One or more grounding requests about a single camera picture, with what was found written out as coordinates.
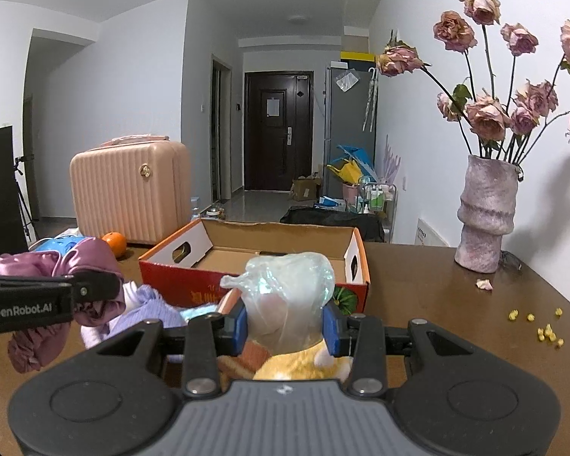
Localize pink satin scrunchie bonnet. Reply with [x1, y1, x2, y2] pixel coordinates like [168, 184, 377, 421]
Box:
[0, 238, 125, 374]

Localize white yellow plush dog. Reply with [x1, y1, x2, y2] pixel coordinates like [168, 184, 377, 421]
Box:
[253, 341, 353, 383]

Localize purple drawstring pouch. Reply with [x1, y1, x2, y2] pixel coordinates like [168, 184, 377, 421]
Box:
[107, 282, 187, 338]

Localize white plastic bundle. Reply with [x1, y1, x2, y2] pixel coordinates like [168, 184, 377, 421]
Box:
[220, 252, 336, 355]

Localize blue tissue pack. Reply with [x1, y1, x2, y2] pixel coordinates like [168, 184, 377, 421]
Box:
[29, 236, 85, 255]

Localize orange fruit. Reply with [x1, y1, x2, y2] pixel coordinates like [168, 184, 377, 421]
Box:
[101, 232, 127, 260]

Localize red cardboard box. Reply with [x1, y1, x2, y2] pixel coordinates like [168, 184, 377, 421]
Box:
[139, 218, 371, 315]

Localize pink ribbed suitcase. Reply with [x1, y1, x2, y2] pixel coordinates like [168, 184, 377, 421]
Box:
[70, 135, 192, 244]

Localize fallen rose petal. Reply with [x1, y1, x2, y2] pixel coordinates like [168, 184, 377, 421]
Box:
[476, 279, 493, 291]

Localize cardboard box on floor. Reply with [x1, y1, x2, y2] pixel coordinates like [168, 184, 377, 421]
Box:
[290, 177, 322, 202]

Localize blue yellow bags pile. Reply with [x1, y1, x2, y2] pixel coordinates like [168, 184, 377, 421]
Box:
[326, 144, 379, 185]

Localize yellow popcorn crumbs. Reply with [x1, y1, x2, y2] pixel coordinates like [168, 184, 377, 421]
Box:
[507, 309, 564, 349]

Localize pink textured vase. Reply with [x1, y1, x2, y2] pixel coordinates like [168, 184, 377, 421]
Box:
[454, 155, 519, 274]

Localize dark entrance door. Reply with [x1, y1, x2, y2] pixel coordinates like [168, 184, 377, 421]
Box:
[244, 71, 313, 192]

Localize grey refrigerator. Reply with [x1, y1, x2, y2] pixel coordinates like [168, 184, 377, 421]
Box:
[323, 62, 376, 198]

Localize dried pink roses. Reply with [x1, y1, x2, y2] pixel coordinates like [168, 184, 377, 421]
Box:
[375, 0, 570, 165]

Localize hanging umbrella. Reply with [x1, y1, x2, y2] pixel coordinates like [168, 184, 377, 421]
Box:
[362, 67, 379, 132]

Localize yellow box on refrigerator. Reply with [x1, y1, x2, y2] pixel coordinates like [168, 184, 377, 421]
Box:
[340, 51, 376, 71]

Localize white panel against wall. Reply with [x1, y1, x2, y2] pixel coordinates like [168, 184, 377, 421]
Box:
[414, 218, 450, 247]

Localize wire cart with bottles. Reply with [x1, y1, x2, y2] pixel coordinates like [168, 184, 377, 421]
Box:
[342, 183, 397, 243]

